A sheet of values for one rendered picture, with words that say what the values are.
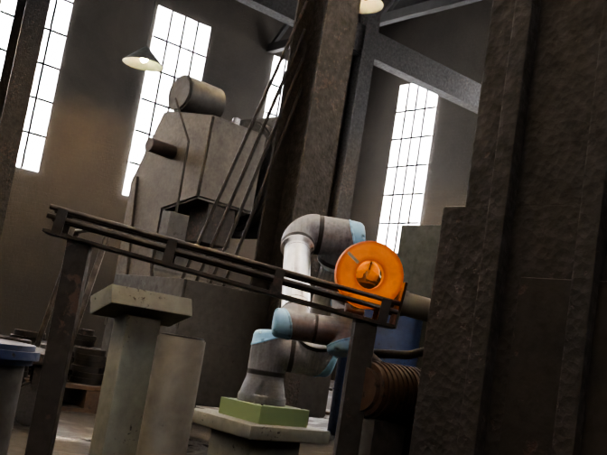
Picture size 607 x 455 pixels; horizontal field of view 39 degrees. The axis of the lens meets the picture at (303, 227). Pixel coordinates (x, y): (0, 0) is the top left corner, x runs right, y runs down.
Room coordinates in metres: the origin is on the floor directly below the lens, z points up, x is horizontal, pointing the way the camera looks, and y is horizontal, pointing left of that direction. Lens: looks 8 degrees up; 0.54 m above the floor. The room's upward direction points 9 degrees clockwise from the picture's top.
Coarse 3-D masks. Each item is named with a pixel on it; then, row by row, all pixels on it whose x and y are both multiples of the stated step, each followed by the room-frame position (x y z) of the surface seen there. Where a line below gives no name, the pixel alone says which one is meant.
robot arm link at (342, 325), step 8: (320, 320) 2.18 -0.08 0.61; (328, 320) 2.18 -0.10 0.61; (336, 320) 2.19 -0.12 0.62; (344, 320) 2.19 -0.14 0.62; (320, 328) 2.17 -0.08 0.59; (328, 328) 2.18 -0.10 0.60; (336, 328) 2.18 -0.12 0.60; (344, 328) 2.18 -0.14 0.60; (320, 336) 2.18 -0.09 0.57; (328, 336) 2.18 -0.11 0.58; (336, 336) 2.18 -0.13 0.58; (344, 336) 2.18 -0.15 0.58; (320, 344) 2.21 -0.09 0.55; (328, 344) 2.19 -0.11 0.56; (336, 344) 2.18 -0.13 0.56; (344, 344) 2.17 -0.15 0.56; (328, 352) 2.20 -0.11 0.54; (336, 352) 2.19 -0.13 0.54; (344, 352) 2.18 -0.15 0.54
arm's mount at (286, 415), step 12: (228, 396) 2.71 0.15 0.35; (228, 408) 2.68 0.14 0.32; (240, 408) 2.63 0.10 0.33; (252, 408) 2.59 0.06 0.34; (264, 408) 2.57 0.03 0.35; (276, 408) 2.61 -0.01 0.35; (288, 408) 2.64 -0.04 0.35; (300, 408) 2.72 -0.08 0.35; (252, 420) 2.59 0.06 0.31; (264, 420) 2.58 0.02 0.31; (276, 420) 2.61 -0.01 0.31; (288, 420) 2.64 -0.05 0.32; (300, 420) 2.67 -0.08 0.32
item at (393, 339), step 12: (372, 312) 5.71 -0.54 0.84; (408, 324) 5.71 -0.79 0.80; (420, 324) 5.77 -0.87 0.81; (384, 336) 5.68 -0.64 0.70; (396, 336) 5.69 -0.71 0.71; (408, 336) 5.71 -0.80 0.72; (420, 336) 5.78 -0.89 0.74; (384, 348) 5.68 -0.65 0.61; (396, 348) 5.69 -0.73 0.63; (408, 348) 5.72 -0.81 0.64; (384, 360) 5.68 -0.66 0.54; (396, 360) 5.69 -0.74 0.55; (408, 360) 5.73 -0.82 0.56; (336, 372) 5.95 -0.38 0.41; (336, 384) 5.90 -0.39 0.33; (336, 396) 5.86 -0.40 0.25; (336, 408) 5.84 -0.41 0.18; (336, 420) 5.82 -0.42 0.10
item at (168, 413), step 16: (160, 336) 2.12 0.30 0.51; (176, 336) 2.10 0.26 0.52; (160, 352) 2.11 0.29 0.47; (176, 352) 2.09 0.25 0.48; (192, 352) 2.11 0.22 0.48; (160, 368) 2.10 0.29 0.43; (176, 368) 2.09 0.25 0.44; (192, 368) 2.11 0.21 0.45; (160, 384) 2.10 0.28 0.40; (176, 384) 2.09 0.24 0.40; (192, 384) 2.12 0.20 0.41; (160, 400) 2.10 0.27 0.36; (176, 400) 2.10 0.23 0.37; (192, 400) 2.13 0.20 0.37; (144, 416) 2.13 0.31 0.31; (160, 416) 2.09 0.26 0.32; (176, 416) 2.10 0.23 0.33; (192, 416) 2.15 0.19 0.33; (144, 432) 2.11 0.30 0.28; (160, 432) 2.09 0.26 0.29; (176, 432) 2.10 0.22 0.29; (144, 448) 2.11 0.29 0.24; (160, 448) 2.09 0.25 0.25; (176, 448) 2.11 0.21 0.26
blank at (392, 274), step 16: (352, 256) 1.93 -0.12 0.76; (368, 256) 1.93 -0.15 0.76; (384, 256) 1.94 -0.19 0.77; (336, 272) 1.93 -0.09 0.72; (352, 272) 1.93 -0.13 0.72; (384, 272) 1.94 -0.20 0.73; (400, 272) 1.94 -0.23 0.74; (384, 288) 1.94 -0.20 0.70; (400, 288) 1.94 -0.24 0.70; (352, 304) 1.95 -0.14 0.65
